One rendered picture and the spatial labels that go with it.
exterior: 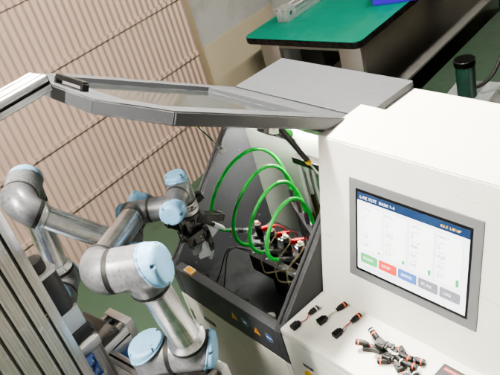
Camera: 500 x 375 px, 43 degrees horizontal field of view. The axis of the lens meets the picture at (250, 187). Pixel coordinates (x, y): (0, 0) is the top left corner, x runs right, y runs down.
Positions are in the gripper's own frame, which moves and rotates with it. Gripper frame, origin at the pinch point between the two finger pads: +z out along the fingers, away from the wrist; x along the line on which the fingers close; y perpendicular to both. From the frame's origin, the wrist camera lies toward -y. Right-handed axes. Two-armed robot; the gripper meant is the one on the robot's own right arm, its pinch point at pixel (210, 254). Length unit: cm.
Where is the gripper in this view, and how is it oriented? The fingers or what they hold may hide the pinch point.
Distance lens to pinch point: 222.0
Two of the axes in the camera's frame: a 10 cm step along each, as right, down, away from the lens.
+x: 6.4, 2.6, -7.2
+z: 2.5, 8.1, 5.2
